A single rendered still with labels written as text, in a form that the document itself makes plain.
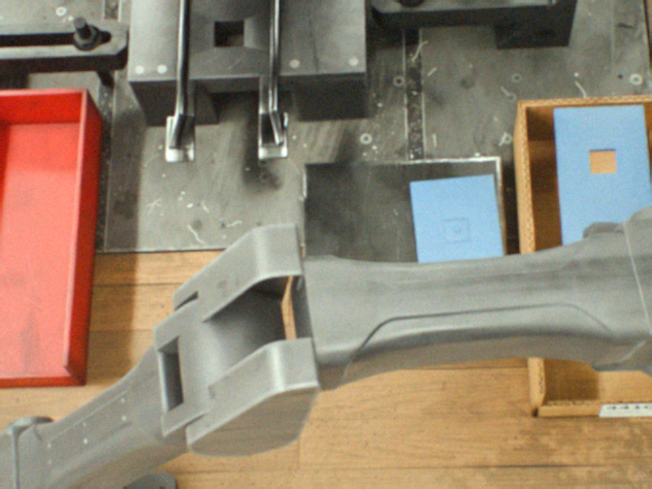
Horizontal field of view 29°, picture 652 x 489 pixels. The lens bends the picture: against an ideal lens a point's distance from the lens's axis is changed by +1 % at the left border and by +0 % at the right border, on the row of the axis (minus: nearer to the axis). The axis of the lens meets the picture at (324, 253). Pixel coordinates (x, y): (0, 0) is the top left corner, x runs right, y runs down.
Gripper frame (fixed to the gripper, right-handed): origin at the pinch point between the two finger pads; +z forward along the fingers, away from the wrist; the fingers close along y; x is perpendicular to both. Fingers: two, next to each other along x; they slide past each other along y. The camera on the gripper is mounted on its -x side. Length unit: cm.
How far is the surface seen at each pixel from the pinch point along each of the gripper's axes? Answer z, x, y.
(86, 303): 8.6, 42.5, -3.1
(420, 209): 11.8, 14.3, 3.6
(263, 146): 8.5, 27.0, 9.6
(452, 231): 10.6, 11.7, 1.8
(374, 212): 12.1, 18.1, 3.3
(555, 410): 2.8, 4.3, -11.5
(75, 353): 3.8, 42.5, -6.2
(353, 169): 14.3, 19.9, 6.9
